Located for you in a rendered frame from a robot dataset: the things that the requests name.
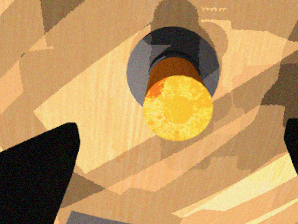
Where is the orange knob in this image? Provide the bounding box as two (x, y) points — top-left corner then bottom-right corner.
(144, 57), (213, 141)

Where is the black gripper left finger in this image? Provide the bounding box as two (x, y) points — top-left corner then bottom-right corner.
(0, 123), (81, 224)

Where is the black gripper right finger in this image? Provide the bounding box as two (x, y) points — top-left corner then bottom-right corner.
(283, 117), (298, 176)

